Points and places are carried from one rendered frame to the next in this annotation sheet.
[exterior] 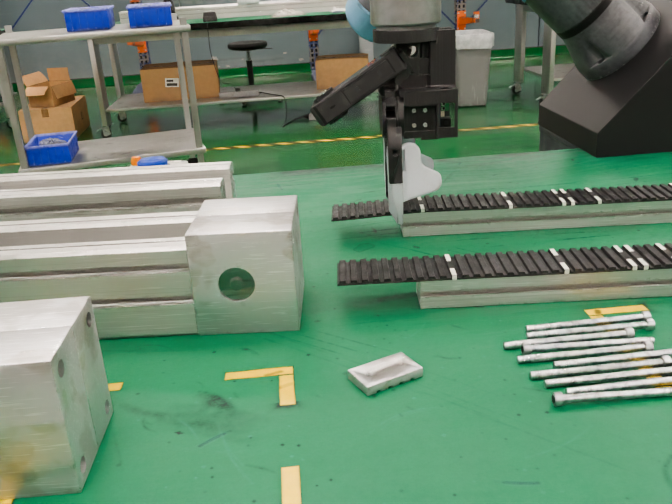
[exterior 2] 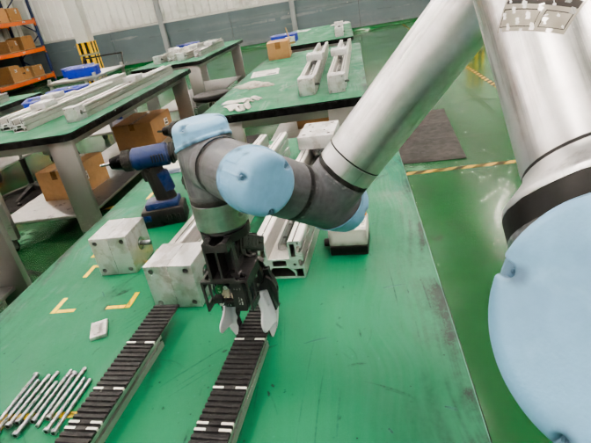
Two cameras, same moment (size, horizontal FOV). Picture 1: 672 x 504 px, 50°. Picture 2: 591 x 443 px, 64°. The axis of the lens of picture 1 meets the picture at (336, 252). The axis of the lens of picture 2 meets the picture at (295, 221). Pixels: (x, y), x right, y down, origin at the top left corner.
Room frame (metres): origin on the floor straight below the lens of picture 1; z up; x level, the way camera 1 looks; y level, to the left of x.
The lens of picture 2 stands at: (1.04, -0.66, 1.29)
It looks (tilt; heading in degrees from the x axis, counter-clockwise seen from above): 25 degrees down; 104
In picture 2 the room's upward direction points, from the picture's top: 10 degrees counter-clockwise
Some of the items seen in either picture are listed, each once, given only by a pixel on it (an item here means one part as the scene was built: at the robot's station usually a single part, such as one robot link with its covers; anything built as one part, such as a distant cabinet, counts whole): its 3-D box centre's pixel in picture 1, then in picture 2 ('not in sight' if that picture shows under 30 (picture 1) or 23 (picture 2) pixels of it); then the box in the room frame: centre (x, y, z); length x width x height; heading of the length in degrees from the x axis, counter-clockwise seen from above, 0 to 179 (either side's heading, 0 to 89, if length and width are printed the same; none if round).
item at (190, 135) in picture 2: not in sight; (208, 159); (0.80, -0.09, 1.11); 0.09 x 0.08 x 0.11; 134
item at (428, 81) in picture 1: (413, 84); (231, 264); (0.80, -0.10, 0.95); 0.09 x 0.08 x 0.12; 89
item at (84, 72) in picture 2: not in sight; (100, 104); (-2.31, 4.51, 0.50); 1.03 x 0.55 x 1.01; 99
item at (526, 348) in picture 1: (587, 344); (57, 397); (0.50, -0.20, 0.78); 0.11 x 0.01 x 0.01; 92
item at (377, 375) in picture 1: (385, 373); (98, 330); (0.48, -0.03, 0.78); 0.05 x 0.03 x 0.01; 118
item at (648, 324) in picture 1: (590, 330); (66, 403); (0.52, -0.21, 0.78); 0.11 x 0.01 x 0.01; 92
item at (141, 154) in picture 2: not in sight; (146, 186); (0.38, 0.44, 0.89); 0.20 x 0.08 x 0.22; 16
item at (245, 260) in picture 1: (251, 257); (187, 273); (0.63, 0.08, 0.83); 0.12 x 0.09 x 0.10; 179
